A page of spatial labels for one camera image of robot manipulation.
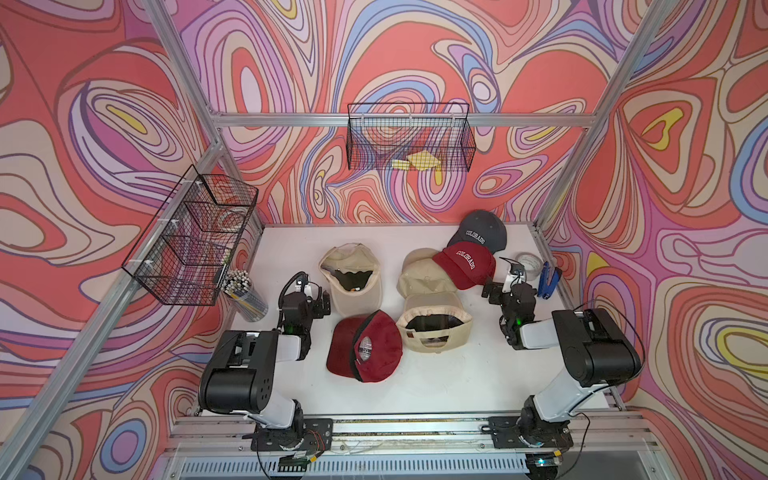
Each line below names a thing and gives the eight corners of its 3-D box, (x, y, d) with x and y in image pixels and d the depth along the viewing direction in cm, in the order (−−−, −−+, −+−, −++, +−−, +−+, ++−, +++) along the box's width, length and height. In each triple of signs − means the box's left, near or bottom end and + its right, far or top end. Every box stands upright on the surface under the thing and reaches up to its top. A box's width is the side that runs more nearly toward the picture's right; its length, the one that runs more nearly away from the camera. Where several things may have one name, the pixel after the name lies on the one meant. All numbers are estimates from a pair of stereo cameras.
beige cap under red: (397, 297, 99) (398, 284, 93) (396, 262, 109) (397, 248, 103) (452, 297, 99) (457, 284, 93) (446, 262, 109) (450, 248, 103)
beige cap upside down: (398, 361, 86) (400, 342, 76) (396, 301, 99) (398, 278, 89) (467, 361, 86) (477, 342, 76) (456, 301, 99) (464, 278, 89)
